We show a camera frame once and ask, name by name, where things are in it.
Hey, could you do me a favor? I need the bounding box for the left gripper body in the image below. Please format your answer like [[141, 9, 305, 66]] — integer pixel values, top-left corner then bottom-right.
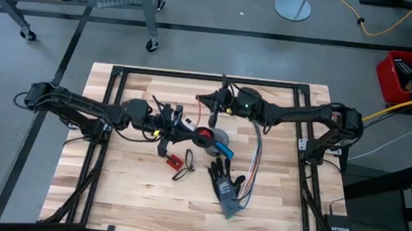
[[145, 101, 187, 160]]

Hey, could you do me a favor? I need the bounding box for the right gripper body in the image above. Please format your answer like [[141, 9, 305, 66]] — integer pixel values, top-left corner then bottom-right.
[[206, 86, 241, 132]]

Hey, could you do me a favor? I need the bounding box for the red wire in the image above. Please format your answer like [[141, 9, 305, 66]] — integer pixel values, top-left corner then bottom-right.
[[193, 96, 205, 130]]

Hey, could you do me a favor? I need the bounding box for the black spool of red wire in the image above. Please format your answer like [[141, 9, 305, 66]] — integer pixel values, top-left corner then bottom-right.
[[191, 126, 215, 150]]

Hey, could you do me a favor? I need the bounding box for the red circuit board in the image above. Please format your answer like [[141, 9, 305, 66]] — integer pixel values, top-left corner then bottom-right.
[[165, 154, 186, 172]]

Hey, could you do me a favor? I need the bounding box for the black grey work glove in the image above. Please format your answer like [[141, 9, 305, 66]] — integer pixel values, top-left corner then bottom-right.
[[203, 156, 249, 222]]

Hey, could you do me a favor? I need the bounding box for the round grey stand base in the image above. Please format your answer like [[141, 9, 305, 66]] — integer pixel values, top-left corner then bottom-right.
[[272, 0, 313, 24]]

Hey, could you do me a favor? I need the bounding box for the red plastic bin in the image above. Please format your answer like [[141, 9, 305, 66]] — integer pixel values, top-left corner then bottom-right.
[[373, 48, 412, 107]]

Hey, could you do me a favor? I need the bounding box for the black device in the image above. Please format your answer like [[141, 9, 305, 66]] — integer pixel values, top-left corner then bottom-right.
[[390, 58, 412, 92]]

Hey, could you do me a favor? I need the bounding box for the black desk stand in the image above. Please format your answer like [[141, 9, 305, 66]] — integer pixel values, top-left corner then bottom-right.
[[354, 0, 412, 51]]

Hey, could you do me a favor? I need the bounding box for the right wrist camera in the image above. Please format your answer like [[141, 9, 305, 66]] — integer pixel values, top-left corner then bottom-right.
[[218, 79, 230, 95]]

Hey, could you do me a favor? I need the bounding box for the black cable bundle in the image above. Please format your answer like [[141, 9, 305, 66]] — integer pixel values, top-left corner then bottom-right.
[[171, 147, 197, 183]]

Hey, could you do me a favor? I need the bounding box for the grey duct tape roll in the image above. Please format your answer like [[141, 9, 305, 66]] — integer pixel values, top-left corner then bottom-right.
[[204, 127, 232, 159]]

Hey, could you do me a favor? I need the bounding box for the blue black handled scraper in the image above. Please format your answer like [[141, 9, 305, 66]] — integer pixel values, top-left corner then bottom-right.
[[209, 140, 235, 159]]

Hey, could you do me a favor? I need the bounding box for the black aluminium table frame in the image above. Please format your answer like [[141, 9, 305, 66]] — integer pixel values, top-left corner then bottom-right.
[[0, 54, 412, 231]]

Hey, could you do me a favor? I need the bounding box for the multicolour ribbon cable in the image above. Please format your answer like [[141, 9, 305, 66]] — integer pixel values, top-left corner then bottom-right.
[[235, 119, 266, 214]]

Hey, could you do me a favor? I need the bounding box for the thin yellow extension cord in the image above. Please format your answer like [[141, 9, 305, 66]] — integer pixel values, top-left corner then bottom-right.
[[329, 0, 412, 41]]

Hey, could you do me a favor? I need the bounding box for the thin white cable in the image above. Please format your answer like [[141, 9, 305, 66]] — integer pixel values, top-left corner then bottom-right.
[[346, 122, 412, 167]]

